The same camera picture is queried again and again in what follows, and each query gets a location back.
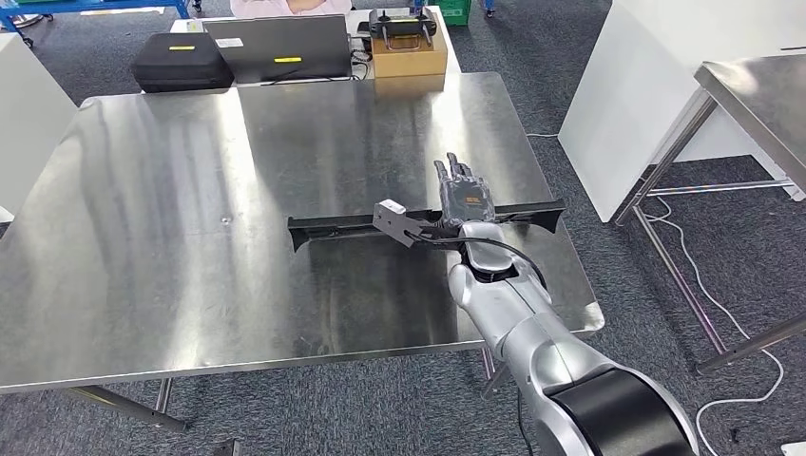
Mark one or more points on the blue metal shelf rack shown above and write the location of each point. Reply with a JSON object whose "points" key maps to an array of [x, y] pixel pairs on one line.
{"points": [[94, 5]]}

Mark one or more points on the person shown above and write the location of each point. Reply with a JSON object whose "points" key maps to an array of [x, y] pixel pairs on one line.
{"points": [[264, 7]]}

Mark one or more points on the green plastic crate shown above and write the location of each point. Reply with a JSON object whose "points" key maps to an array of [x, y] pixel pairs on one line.
{"points": [[453, 11]]}

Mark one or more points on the black hard case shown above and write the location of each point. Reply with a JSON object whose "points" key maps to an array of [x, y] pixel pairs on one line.
{"points": [[182, 63]]}

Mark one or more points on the white power strip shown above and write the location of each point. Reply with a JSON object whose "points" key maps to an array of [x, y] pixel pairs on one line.
{"points": [[794, 449]]}

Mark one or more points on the long black plastic trim part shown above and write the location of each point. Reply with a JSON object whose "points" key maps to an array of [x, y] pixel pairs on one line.
{"points": [[334, 226]]}

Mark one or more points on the brown cardboard box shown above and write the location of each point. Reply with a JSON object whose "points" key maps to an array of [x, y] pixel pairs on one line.
{"points": [[409, 63]]}

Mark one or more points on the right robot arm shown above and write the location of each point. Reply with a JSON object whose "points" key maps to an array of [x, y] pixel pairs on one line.
{"points": [[504, 302]]}

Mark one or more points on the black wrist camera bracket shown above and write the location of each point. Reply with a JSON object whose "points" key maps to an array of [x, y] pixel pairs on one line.
{"points": [[441, 234]]}

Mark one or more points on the white partition panel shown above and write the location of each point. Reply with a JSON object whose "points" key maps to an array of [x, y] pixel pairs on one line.
{"points": [[25, 126], [629, 94]]}

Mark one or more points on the black remote controller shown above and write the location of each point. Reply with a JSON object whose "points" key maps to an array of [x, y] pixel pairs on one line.
{"points": [[403, 25]]}

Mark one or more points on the grey laptop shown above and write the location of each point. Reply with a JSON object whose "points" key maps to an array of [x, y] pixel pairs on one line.
{"points": [[283, 44]]}

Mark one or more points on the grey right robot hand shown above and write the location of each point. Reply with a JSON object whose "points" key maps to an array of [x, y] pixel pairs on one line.
{"points": [[469, 201]]}

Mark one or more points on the stainless steel workbench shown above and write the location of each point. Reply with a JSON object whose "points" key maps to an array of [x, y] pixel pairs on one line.
{"points": [[157, 220]]}

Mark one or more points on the stainless steel table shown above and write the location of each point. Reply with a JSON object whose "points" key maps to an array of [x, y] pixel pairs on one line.
{"points": [[755, 94]]}

